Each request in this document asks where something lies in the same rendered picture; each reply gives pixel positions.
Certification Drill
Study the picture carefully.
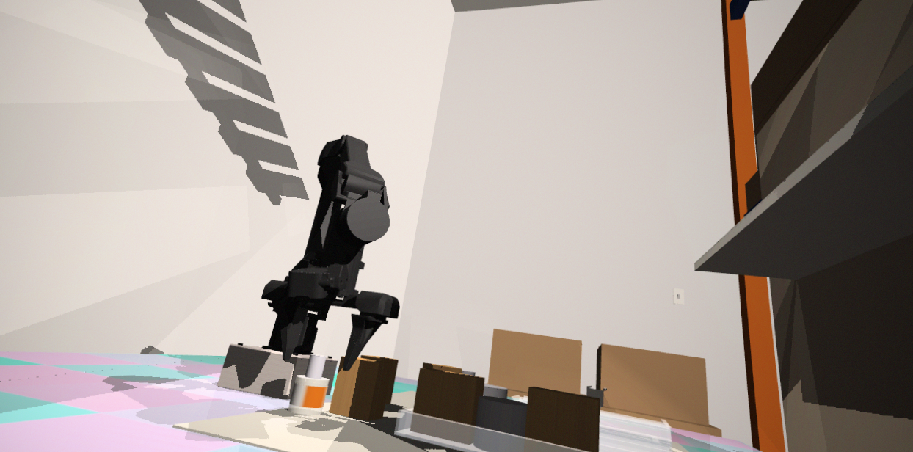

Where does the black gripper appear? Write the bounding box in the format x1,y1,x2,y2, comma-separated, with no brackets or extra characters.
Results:
261,245,400,371

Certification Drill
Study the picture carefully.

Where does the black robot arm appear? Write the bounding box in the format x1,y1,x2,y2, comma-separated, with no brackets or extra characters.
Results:
284,135,390,355

